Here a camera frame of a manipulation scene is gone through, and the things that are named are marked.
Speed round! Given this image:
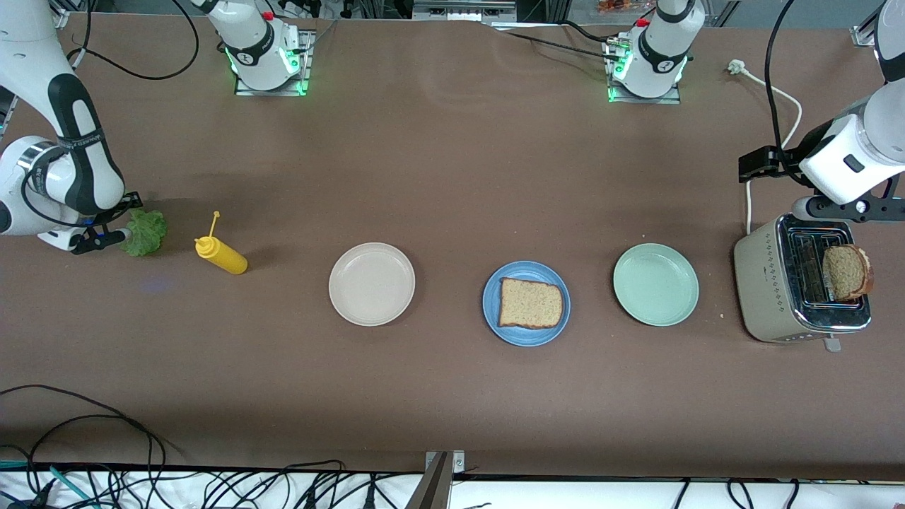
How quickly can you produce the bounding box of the long black table cable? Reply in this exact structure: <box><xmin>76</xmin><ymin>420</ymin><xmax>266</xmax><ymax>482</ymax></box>
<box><xmin>0</xmin><ymin>384</ymin><xmax>169</xmax><ymax>509</ymax></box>
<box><xmin>28</xmin><ymin>414</ymin><xmax>156</xmax><ymax>496</ymax></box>

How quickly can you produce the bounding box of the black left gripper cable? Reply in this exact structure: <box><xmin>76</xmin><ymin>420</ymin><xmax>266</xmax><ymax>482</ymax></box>
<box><xmin>767</xmin><ymin>0</ymin><xmax>800</xmax><ymax>153</ymax></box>

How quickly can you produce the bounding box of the aluminium frame profile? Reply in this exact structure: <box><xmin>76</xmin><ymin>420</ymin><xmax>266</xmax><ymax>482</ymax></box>
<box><xmin>851</xmin><ymin>0</ymin><xmax>884</xmax><ymax>49</ymax></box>

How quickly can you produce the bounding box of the green plate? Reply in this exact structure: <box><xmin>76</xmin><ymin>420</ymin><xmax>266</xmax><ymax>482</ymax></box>
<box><xmin>612</xmin><ymin>243</ymin><xmax>701</xmax><ymax>327</ymax></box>

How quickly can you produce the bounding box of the teal cable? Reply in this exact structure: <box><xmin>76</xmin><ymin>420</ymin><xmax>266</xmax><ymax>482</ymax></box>
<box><xmin>0</xmin><ymin>460</ymin><xmax>96</xmax><ymax>506</ymax></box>

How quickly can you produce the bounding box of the tangle of black cables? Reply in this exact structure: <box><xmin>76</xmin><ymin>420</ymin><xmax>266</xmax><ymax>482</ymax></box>
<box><xmin>0</xmin><ymin>460</ymin><xmax>425</xmax><ymax>509</ymax></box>

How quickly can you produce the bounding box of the black cable behind arm base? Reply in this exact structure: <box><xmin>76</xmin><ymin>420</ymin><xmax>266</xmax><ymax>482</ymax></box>
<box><xmin>488</xmin><ymin>20</ymin><xmax>637</xmax><ymax>63</ymax></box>

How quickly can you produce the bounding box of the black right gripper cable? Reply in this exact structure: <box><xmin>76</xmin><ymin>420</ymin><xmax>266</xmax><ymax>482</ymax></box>
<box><xmin>20</xmin><ymin>159</ymin><xmax>100</xmax><ymax>230</ymax></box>

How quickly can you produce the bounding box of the green lettuce leaf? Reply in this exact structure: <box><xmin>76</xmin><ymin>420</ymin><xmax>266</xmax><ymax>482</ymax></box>
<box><xmin>119</xmin><ymin>209</ymin><xmax>169</xmax><ymax>257</ymax></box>

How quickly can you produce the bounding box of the yellow mustard squeeze bottle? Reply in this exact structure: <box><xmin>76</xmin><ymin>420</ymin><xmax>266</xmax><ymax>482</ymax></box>
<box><xmin>194</xmin><ymin>211</ymin><xmax>249</xmax><ymax>276</ymax></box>

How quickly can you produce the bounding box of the blue plate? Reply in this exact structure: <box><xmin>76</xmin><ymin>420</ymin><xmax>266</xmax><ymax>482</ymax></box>
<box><xmin>482</xmin><ymin>261</ymin><xmax>571</xmax><ymax>348</ymax></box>

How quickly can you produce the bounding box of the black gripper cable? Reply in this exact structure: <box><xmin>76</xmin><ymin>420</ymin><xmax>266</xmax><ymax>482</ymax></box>
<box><xmin>20</xmin><ymin>159</ymin><xmax>100</xmax><ymax>230</ymax></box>
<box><xmin>767</xmin><ymin>0</ymin><xmax>800</xmax><ymax>153</ymax></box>

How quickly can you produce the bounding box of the brown bread slice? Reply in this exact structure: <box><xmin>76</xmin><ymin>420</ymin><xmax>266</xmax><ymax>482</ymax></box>
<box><xmin>498</xmin><ymin>277</ymin><xmax>565</xmax><ymax>330</ymax></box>
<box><xmin>822</xmin><ymin>244</ymin><xmax>876</xmax><ymax>303</ymax></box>

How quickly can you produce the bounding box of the grey metal box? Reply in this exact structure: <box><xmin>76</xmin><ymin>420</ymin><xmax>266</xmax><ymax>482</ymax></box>
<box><xmin>412</xmin><ymin>0</ymin><xmax>518</xmax><ymax>22</ymax></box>

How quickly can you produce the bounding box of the beige chrome toaster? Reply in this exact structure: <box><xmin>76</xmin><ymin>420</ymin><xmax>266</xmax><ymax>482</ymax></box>
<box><xmin>733</xmin><ymin>211</ymin><xmax>873</xmax><ymax>353</ymax></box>

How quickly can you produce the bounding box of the beige plate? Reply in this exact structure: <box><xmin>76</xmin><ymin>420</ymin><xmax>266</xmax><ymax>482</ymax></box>
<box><xmin>328</xmin><ymin>242</ymin><xmax>416</xmax><ymax>327</ymax></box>

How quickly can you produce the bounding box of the white toaster power cord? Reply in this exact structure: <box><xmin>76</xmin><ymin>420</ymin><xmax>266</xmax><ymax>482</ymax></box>
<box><xmin>728</xmin><ymin>59</ymin><xmax>804</xmax><ymax>235</ymax></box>

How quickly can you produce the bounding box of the metal table edge bracket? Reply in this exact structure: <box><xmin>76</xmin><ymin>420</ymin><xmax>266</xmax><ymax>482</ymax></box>
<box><xmin>404</xmin><ymin>450</ymin><xmax>466</xmax><ymax>509</ymax></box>

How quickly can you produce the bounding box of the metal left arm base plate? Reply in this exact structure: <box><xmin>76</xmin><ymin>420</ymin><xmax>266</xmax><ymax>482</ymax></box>
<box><xmin>603</xmin><ymin>39</ymin><xmax>684</xmax><ymax>105</ymax></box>

